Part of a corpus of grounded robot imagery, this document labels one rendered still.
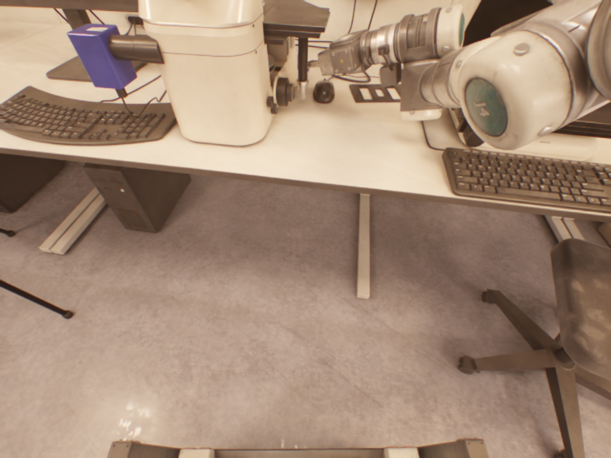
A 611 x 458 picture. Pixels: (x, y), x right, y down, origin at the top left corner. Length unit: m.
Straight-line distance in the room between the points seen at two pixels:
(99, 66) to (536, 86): 0.65
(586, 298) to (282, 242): 1.09
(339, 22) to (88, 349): 1.57
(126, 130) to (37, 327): 1.02
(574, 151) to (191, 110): 0.81
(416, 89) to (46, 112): 0.85
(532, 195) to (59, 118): 1.03
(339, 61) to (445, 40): 0.20
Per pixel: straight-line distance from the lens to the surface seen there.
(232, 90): 0.60
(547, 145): 0.81
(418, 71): 0.61
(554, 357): 1.34
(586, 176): 0.80
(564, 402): 1.32
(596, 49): 0.29
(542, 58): 0.30
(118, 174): 1.37
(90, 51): 0.69
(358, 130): 0.73
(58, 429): 1.36
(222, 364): 1.18
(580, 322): 0.96
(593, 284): 1.06
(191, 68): 0.61
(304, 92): 0.82
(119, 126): 0.81
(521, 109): 0.29
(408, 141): 0.72
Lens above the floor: 1.11
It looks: 50 degrees down
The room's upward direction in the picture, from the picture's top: 2 degrees clockwise
